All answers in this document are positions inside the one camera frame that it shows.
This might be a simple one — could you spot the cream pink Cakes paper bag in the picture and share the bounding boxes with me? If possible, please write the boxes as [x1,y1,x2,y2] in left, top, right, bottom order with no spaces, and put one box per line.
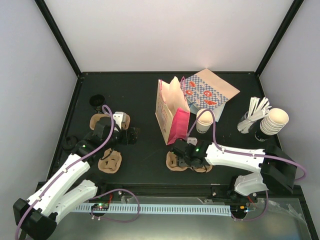
[155,76,190,145]

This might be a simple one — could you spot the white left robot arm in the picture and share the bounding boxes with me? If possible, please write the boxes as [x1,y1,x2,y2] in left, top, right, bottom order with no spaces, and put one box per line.
[13,112,138,240]

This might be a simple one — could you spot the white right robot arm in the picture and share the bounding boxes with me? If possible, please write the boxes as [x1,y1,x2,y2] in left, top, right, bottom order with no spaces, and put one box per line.
[170,137,297,202]

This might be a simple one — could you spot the black open coffee cup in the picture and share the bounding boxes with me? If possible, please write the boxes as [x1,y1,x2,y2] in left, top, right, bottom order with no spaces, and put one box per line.
[89,94,105,109]

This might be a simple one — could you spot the black coffee cup with lid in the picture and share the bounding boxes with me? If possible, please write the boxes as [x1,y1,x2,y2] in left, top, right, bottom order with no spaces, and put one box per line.
[61,135,78,151]

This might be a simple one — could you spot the light blue paper bag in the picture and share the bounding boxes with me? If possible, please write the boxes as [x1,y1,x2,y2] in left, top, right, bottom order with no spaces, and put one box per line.
[186,98,200,115]

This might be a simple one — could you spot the blue checkered bakery paper bag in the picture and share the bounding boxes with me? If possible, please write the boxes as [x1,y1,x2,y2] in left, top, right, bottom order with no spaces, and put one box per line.
[180,68,240,110]

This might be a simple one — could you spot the tall white paper cup stack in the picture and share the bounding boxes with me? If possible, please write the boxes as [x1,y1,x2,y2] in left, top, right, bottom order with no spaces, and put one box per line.
[260,108,289,136]

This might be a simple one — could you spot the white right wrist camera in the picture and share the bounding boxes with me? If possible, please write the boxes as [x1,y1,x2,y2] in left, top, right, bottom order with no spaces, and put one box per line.
[187,137,198,146]

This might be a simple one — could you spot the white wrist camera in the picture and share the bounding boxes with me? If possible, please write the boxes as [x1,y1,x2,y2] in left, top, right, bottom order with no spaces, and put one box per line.
[113,111,127,130]
[187,137,198,146]

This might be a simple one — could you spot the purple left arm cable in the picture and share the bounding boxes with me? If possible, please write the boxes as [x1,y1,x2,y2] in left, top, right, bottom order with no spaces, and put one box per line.
[14,104,121,240]

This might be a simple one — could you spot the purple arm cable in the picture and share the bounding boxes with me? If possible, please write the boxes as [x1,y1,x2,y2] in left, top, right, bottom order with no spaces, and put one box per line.
[187,108,307,181]
[14,104,121,240]

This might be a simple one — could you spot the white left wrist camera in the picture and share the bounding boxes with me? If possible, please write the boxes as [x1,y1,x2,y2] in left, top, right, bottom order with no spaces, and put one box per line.
[113,111,127,130]

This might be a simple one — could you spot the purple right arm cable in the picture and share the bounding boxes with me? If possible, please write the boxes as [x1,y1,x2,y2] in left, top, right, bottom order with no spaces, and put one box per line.
[187,108,307,181]

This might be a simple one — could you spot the white slotted cable rail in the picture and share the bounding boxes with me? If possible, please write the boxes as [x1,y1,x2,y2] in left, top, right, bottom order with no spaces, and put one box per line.
[72,203,250,217]

